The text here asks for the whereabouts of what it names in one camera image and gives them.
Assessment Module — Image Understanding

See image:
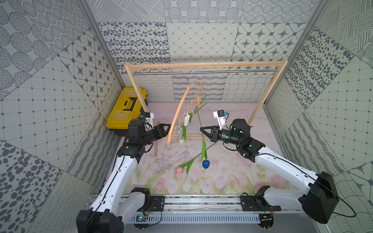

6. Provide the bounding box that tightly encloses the wooden clothes rack frame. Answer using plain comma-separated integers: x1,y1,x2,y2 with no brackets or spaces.
124,58,288,158

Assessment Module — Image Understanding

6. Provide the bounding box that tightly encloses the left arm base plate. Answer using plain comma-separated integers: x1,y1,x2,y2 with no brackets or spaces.
138,196,165,212

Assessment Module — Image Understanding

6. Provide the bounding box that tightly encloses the right black circuit board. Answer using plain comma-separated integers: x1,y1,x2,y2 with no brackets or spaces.
258,214,274,230

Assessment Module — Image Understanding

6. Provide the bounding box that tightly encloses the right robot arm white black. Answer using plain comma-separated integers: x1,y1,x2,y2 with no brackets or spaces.
200,119,340,224

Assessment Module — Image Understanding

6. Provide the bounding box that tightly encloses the metal rack rod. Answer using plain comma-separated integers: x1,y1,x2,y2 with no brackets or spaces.
133,70,277,76

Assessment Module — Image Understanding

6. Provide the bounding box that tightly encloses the white clothespin lower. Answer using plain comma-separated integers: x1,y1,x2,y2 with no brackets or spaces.
176,127,183,140

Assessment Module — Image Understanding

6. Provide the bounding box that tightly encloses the wooden curved clothes hanger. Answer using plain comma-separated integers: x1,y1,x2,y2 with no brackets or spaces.
167,74,204,143

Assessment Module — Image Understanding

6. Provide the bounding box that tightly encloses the yellow black toolbox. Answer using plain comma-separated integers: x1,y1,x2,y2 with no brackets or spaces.
106,87,144,136

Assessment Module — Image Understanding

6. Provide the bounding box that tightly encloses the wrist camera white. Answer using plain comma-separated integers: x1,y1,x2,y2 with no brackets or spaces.
139,112,154,127
213,110,229,130

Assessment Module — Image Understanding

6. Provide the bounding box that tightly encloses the pink artificial tulip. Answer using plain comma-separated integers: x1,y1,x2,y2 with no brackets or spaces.
175,143,215,175

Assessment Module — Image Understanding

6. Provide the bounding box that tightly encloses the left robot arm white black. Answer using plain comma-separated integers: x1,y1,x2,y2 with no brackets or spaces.
76,118,171,233

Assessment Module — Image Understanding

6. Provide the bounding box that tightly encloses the white clothespin upper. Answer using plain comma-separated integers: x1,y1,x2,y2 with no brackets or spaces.
184,114,190,127

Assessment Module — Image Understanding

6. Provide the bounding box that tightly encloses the floral pink table mat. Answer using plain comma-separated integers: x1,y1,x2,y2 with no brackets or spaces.
124,103,293,194

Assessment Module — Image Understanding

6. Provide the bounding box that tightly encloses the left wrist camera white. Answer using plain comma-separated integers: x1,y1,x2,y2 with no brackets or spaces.
139,112,154,127

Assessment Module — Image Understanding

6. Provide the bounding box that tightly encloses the left green circuit board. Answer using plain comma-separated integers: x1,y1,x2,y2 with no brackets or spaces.
134,215,150,230

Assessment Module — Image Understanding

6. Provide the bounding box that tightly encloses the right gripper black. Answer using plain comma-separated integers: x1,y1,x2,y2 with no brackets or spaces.
200,125,242,147

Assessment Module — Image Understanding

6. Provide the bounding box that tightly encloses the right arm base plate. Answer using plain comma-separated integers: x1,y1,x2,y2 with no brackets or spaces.
240,195,281,213

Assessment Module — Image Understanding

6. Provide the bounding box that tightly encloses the white vented cable duct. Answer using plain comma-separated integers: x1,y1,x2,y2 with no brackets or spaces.
127,213,259,224

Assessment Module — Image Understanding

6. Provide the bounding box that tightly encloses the white clothespin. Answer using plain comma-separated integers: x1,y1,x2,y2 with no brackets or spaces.
176,127,183,140
184,114,190,127

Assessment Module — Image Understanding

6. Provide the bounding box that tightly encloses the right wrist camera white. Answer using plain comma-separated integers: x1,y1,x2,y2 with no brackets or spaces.
213,110,229,130

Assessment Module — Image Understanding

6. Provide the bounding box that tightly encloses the aluminium mounting rail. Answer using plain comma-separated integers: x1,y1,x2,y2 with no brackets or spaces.
83,194,323,215

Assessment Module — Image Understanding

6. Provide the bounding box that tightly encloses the white artificial tulip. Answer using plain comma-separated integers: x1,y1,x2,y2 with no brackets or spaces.
179,114,192,146

